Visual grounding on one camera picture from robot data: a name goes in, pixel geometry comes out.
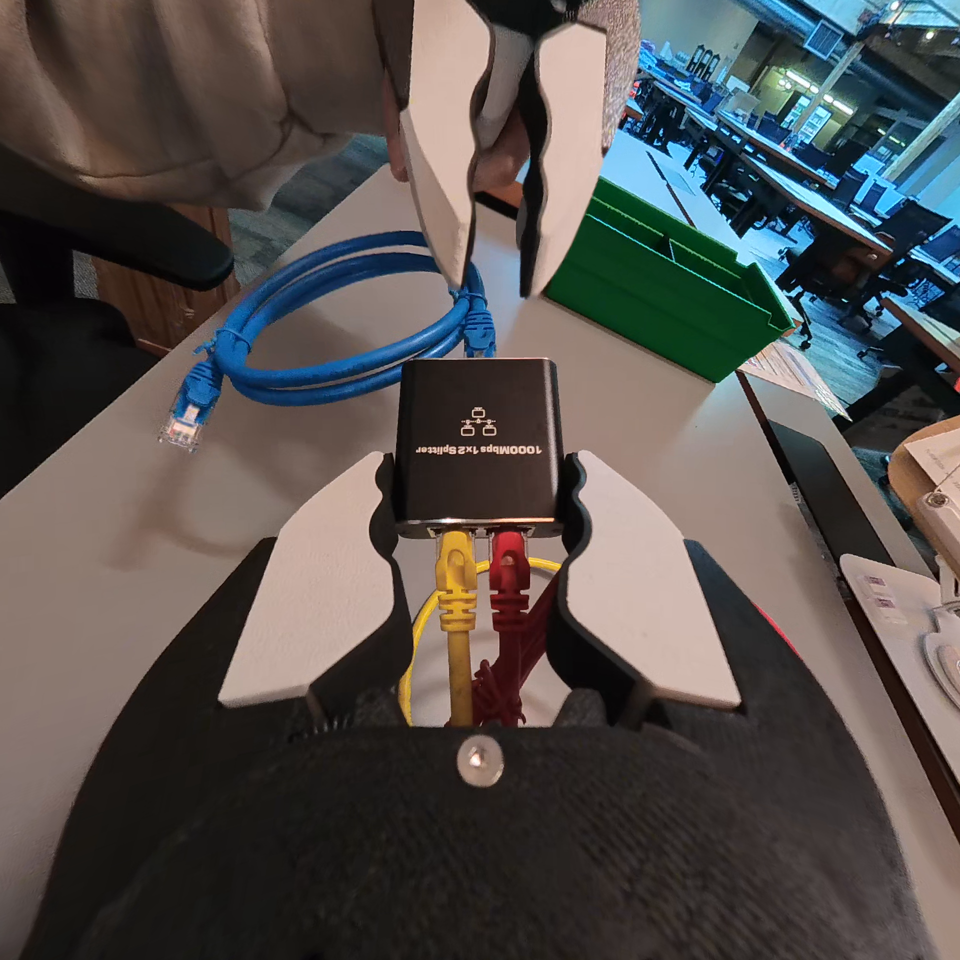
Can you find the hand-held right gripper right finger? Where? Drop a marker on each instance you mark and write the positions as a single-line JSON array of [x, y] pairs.
[[653, 600]]

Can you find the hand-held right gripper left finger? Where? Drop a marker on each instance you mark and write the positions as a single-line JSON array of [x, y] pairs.
[[308, 600]]

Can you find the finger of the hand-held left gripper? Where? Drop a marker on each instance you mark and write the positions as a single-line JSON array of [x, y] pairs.
[[443, 120], [570, 135]]

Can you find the green plastic bin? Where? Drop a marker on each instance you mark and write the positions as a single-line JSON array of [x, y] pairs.
[[660, 293]]

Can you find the black ethernet splitter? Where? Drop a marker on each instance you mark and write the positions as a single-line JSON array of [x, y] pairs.
[[480, 443]]

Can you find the person's left forearm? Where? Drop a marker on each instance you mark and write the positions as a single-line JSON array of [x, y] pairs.
[[180, 75]]

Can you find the person's left hand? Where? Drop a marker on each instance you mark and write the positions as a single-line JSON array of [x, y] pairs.
[[504, 158]]

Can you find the white stand base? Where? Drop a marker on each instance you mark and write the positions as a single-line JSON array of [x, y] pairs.
[[900, 615]]

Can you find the printed paper sheet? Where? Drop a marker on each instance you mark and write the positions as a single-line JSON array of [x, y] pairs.
[[780, 368]]

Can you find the black office chair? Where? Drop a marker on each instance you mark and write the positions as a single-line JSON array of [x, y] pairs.
[[75, 225]]

